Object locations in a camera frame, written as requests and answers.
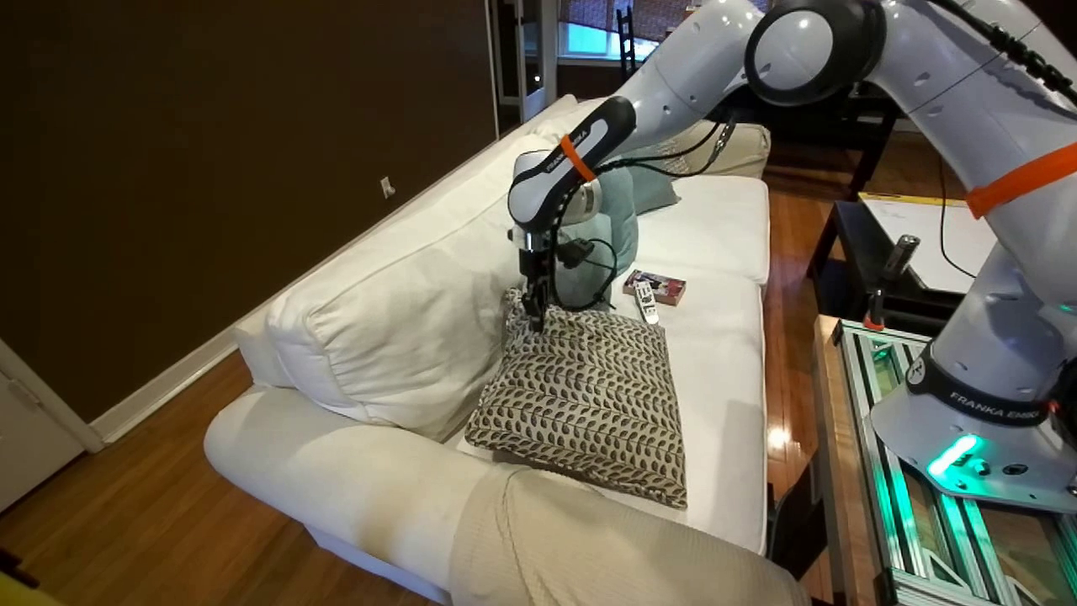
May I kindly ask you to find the black low table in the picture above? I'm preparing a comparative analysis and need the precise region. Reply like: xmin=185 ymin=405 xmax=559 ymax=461
xmin=803 ymin=195 xmax=1003 ymax=336

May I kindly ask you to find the narrow orange strap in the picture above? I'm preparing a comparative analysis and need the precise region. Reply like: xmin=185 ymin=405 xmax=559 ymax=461
xmin=554 ymin=130 xmax=600 ymax=185

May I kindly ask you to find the white baseboard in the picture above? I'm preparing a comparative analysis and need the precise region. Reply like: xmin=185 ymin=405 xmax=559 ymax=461
xmin=88 ymin=326 xmax=245 ymax=448

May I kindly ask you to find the white remote control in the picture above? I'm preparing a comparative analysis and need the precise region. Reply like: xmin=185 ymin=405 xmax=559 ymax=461
xmin=630 ymin=280 xmax=668 ymax=326

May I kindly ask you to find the black clamp handle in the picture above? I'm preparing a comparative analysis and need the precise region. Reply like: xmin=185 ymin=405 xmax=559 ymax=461
xmin=863 ymin=231 xmax=921 ymax=335

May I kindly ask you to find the bright window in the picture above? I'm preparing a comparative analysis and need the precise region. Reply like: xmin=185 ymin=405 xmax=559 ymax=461
xmin=559 ymin=16 xmax=624 ymax=60

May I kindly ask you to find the large white sofa back cushion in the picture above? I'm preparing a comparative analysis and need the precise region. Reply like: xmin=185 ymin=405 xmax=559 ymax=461
xmin=265 ymin=130 xmax=531 ymax=443

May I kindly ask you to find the white door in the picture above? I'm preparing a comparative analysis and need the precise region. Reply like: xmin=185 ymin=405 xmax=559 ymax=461
xmin=0 ymin=335 xmax=107 ymax=514

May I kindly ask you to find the leaf pattern pillow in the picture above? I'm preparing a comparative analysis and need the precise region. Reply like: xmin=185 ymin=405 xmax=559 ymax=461
xmin=465 ymin=302 xmax=690 ymax=512

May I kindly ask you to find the white fabric sofa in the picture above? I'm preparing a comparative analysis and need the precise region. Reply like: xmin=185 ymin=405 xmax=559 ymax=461
xmin=201 ymin=90 xmax=815 ymax=606

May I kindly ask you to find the black desk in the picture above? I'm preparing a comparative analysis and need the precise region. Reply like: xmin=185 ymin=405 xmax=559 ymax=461
xmin=771 ymin=82 xmax=936 ymax=200

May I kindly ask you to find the white paper sheet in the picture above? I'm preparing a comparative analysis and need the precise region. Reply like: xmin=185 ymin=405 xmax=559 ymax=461
xmin=858 ymin=195 xmax=996 ymax=295

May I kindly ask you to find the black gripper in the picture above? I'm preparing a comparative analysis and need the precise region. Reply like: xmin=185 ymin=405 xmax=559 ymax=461
xmin=514 ymin=246 xmax=561 ymax=336

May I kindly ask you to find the wooden table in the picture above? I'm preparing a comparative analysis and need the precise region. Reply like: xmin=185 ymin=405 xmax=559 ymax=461
xmin=807 ymin=309 xmax=1077 ymax=606

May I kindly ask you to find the white door frame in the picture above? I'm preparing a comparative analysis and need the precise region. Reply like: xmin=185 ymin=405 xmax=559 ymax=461
xmin=483 ymin=0 xmax=566 ymax=127

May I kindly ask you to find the aluminium frame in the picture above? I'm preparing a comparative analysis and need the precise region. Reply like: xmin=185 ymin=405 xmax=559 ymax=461
xmin=839 ymin=316 xmax=1077 ymax=606

